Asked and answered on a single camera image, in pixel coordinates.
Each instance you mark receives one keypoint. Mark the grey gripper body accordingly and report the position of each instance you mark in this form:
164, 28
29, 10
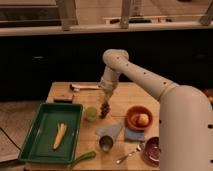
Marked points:
107, 95

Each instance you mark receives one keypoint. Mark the green plastic tray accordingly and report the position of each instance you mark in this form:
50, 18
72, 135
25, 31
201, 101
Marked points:
38, 144

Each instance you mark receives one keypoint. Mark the orange bowl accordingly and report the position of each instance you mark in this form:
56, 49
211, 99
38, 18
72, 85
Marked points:
132, 116

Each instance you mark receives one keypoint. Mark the green cucumber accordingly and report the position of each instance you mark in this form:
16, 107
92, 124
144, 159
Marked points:
86, 156

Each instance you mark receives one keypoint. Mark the grey blue cloth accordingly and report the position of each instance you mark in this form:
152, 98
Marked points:
112, 130

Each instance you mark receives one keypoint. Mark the metal spoon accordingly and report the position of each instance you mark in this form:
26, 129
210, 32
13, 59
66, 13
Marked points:
139, 148

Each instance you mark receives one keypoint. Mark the yellow fruit in bowl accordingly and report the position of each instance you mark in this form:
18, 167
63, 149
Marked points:
143, 120

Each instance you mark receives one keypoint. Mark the blue sponge cloth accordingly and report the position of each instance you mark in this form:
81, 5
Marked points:
134, 136

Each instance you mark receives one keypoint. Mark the dark grape bunch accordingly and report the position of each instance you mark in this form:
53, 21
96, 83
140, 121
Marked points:
105, 109

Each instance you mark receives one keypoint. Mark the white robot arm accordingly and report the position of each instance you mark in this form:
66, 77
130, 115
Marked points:
186, 115

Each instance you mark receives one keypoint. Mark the green plastic cup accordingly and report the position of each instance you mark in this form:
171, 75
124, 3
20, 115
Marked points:
90, 114

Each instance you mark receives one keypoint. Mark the small metal cup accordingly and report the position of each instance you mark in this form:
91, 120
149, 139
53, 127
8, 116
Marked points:
106, 143

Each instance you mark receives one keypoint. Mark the silver black knife tool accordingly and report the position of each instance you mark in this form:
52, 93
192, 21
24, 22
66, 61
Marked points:
77, 87

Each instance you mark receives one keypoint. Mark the yellow corn cob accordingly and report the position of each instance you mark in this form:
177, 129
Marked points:
60, 134

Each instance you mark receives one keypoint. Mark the dark red bowl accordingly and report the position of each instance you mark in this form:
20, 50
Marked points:
151, 152

